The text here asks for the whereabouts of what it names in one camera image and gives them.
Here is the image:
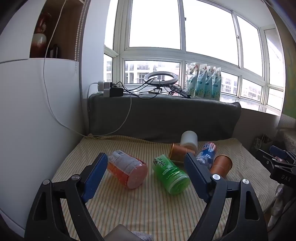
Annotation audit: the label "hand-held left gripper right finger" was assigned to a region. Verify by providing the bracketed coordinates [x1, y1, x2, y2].
[184, 152, 269, 241]

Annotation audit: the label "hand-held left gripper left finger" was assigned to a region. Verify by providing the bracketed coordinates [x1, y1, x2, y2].
[24, 152, 109, 241]

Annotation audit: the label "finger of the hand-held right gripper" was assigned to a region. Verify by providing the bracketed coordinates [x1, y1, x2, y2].
[269, 145, 296, 163]
[258, 149, 296, 170]

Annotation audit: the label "copper paper cup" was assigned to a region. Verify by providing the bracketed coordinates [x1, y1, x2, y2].
[168, 143, 197, 163]
[209, 155, 233, 179]

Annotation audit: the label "white cup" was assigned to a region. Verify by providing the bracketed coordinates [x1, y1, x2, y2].
[180, 130, 199, 150]

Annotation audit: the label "white lace cloth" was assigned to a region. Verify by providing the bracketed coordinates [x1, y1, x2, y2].
[276, 115, 296, 151]

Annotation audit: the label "paper bag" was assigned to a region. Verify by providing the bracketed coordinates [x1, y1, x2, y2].
[253, 134, 274, 152]

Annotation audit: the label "green tea bottle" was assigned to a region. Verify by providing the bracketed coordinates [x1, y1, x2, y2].
[151, 154, 191, 194]

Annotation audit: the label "pale crumpled cloth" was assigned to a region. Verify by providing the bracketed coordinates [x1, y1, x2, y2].
[268, 185, 287, 227]

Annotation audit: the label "orange plastic bottle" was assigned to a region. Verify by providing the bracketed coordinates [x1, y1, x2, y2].
[107, 150, 149, 189]

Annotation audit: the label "striped yellow mat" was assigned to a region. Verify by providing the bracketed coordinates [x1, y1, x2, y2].
[51, 135, 281, 241]

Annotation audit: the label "grey cushion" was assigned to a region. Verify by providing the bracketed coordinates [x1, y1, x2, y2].
[88, 92, 242, 144]

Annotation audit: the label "white cabinet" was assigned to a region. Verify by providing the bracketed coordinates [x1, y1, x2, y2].
[0, 0, 85, 237]

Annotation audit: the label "black power adapter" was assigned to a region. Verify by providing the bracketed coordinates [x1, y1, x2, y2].
[109, 86, 124, 97]

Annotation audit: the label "white power strip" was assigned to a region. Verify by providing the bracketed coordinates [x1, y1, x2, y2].
[97, 80, 113, 98]

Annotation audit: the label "dark books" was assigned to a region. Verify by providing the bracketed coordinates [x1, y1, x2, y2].
[49, 44, 60, 58]

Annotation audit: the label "red and white vase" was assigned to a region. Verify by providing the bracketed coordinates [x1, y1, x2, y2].
[31, 12, 52, 58]

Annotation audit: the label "black cables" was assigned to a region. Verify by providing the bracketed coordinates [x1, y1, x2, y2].
[115, 78, 184, 100]

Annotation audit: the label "ring light with stand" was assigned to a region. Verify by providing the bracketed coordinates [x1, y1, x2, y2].
[144, 71, 192, 99]

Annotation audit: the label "long white cable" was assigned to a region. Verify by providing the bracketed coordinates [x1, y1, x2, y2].
[43, 0, 132, 138]

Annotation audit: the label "white window frame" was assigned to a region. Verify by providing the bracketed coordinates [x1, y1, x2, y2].
[103, 0, 287, 117]

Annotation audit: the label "beaded curtain cord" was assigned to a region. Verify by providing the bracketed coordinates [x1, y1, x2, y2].
[73, 0, 90, 70]

